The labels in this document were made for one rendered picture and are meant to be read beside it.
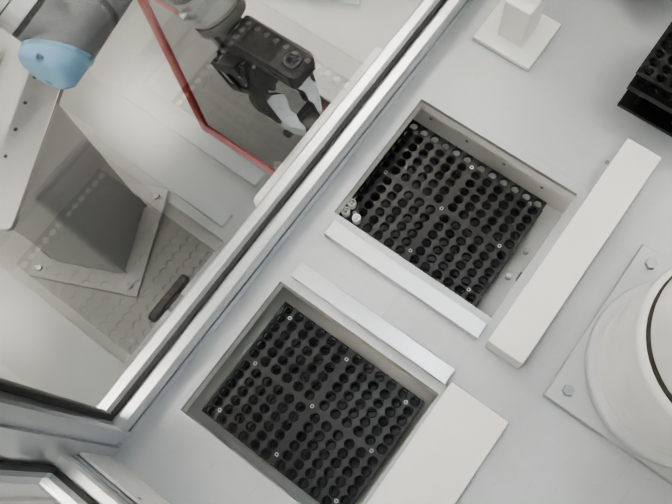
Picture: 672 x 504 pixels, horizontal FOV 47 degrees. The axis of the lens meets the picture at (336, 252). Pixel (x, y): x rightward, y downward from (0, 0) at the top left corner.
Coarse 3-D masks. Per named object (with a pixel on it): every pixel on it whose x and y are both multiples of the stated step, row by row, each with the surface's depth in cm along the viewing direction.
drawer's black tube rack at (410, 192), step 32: (416, 160) 110; (448, 160) 109; (384, 192) 106; (416, 192) 105; (448, 192) 105; (480, 192) 108; (512, 192) 104; (384, 224) 105; (416, 224) 107; (448, 224) 104; (480, 224) 103; (512, 224) 103; (416, 256) 103; (448, 256) 105; (480, 256) 105; (448, 288) 101; (480, 288) 104
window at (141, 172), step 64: (0, 0) 40; (64, 0) 44; (128, 0) 49; (192, 0) 55; (256, 0) 62; (320, 0) 72; (384, 0) 86; (0, 64) 43; (64, 64) 47; (128, 64) 53; (192, 64) 60; (256, 64) 69; (320, 64) 81; (384, 64) 98; (0, 128) 46; (64, 128) 51; (128, 128) 58; (192, 128) 66; (256, 128) 77; (320, 128) 92; (0, 192) 49; (64, 192) 55; (128, 192) 63; (192, 192) 73; (256, 192) 87; (0, 256) 53; (64, 256) 60; (128, 256) 69; (192, 256) 82; (0, 320) 58; (64, 320) 66; (128, 320) 78; (64, 384) 74; (128, 384) 88
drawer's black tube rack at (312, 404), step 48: (288, 336) 104; (240, 384) 99; (288, 384) 98; (336, 384) 101; (384, 384) 98; (240, 432) 97; (288, 432) 97; (336, 432) 99; (384, 432) 96; (336, 480) 95
